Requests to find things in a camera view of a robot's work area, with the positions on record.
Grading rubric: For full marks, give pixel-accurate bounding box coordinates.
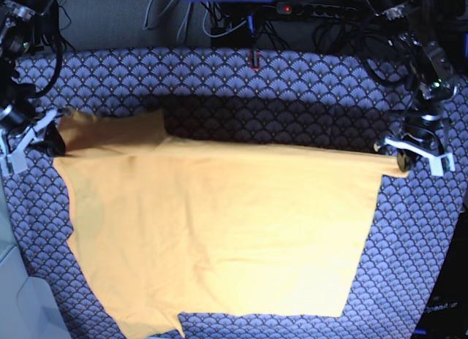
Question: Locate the red black clip marker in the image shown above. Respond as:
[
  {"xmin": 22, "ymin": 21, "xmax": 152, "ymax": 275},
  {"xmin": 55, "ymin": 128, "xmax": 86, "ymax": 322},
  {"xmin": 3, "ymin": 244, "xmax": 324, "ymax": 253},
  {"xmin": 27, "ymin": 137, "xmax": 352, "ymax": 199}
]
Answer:
[{"xmin": 249, "ymin": 50, "xmax": 260, "ymax": 71}]

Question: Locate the white cable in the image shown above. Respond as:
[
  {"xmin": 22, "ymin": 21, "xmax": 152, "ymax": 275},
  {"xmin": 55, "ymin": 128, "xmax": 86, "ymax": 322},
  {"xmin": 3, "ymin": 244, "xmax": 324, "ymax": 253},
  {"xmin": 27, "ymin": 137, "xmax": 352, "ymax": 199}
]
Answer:
[{"xmin": 202, "ymin": 2, "xmax": 249, "ymax": 39}]

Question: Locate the blue cable plug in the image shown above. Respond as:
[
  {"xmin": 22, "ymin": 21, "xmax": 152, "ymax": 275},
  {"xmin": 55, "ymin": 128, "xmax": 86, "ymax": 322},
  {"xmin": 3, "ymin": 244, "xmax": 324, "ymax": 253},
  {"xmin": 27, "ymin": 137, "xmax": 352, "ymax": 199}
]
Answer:
[{"xmin": 246, "ymin": 15, "xmax": 255, "ymax": 37}]

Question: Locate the yellow T-shirt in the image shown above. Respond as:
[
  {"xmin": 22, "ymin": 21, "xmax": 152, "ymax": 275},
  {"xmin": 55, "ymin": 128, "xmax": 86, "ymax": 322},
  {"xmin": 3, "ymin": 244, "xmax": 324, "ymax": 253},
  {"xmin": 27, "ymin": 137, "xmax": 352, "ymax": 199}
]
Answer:
[{"xmin": 53, "ymin": 110, "xmax": 402, "ymax": 338}]

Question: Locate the black OpenArm box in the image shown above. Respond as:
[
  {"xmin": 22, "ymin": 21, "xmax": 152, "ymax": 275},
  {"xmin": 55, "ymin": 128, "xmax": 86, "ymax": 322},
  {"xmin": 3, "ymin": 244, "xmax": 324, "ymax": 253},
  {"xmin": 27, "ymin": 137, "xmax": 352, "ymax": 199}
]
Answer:
[{"xmin": 412, "ymin": 206, "xmax": 467, "ymax": 338}]

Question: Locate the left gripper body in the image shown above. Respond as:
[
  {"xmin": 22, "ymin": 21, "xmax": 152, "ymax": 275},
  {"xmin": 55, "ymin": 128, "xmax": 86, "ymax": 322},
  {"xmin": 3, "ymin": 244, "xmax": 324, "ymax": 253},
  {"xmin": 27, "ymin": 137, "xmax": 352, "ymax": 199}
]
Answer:
[{"xmin": 373, "ymin": 123, "xmax": 455, "ymax": 177}]

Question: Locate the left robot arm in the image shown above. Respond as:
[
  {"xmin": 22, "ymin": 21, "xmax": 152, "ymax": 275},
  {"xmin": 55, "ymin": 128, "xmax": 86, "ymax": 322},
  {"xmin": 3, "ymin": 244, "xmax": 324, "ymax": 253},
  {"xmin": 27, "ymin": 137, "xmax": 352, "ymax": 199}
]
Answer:
[{"xmin": 358, "ymin": 0, "xmax": 457, "ymax": 177}]

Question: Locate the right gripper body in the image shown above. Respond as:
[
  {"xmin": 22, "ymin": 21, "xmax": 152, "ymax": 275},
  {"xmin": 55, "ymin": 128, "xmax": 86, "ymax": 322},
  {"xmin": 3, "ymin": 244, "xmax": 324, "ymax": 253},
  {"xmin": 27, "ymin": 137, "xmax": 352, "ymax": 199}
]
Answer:
[{"xmin": 1, "ymin": 107, "xmax": 69, "ymax": 175}]

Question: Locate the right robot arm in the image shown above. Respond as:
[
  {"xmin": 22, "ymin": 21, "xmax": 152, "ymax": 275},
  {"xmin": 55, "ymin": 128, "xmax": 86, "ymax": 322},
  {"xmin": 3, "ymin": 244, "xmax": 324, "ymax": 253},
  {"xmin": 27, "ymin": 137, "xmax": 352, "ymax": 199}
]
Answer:
[{"xmin": 1, "ymin": 0, "xmax": 68, "ymax": 177}]

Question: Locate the black power strip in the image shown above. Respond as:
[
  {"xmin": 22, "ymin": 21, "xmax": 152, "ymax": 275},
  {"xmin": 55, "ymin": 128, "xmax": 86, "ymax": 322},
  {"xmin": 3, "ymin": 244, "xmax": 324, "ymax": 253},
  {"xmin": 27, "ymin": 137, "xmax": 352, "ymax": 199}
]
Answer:
[{"xmin": 275, "ymin": 2, "xmax": 358, "ymax": 18}]

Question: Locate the blue patterned table cloth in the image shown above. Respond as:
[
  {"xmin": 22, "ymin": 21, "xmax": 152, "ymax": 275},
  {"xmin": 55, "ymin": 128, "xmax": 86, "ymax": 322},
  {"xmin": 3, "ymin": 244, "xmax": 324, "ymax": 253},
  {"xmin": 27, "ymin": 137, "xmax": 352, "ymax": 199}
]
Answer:
[{"xmin": 3, "ymin": 48, "xmax": 467, "ymax": 338}]

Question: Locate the white plastic bin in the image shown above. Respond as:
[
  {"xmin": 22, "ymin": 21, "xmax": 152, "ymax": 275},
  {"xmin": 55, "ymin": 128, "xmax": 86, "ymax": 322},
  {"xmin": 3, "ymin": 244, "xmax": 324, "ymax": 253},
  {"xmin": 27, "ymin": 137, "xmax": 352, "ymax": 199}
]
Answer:
[{"xmin": 1, "ymin": 194, "xmax": 70, "ymax": 338}]

